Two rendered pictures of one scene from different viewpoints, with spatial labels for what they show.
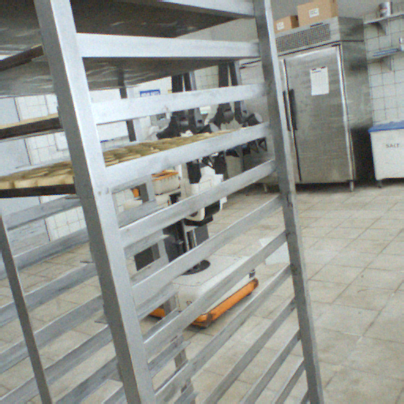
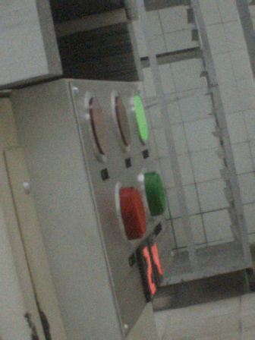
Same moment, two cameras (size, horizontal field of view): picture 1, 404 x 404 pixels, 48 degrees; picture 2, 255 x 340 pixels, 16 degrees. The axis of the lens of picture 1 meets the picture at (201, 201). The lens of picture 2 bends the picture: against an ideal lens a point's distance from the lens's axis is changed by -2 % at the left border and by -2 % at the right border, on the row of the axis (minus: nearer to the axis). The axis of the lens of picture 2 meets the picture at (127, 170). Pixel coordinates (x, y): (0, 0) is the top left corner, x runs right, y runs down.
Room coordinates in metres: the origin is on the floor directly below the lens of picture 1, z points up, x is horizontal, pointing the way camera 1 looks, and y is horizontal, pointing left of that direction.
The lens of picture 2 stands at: (2.20, -1.36, 0.81)
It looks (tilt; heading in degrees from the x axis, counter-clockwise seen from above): 3 degrees down; 147
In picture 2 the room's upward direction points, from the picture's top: 12 degrees counter-clockwise
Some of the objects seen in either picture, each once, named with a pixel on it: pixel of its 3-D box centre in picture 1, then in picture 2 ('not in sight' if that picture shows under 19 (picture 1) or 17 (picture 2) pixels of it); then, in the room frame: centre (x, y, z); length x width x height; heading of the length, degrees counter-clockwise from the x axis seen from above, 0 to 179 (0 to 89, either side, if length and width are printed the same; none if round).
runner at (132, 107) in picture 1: (191, 99); not in sight; (0.86, -0.02, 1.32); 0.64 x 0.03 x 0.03; 145
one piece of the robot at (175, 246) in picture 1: (171, 223); not in sight; (3.00, 0.22, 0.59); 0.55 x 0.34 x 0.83; 139
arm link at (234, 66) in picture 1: (237, 85); not in sight; (2.80, -0.33, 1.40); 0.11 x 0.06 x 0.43; 138
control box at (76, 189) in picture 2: not in sight; (108, 193); (1.71, -1.05, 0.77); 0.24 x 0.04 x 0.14; 137
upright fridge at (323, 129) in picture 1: (306, 112); not in sight; (6.07, -1.58, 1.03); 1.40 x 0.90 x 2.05; 49
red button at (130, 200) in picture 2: not in sight; (127, 214); (1.76, -1.07, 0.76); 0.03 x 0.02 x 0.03; 137
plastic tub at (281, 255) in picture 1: (280, 248); not in sight; (3.56, -0.57, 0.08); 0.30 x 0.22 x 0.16; 89
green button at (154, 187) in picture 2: not in sight; (149, 194); (1.69, -1.01, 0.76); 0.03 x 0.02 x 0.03; 137
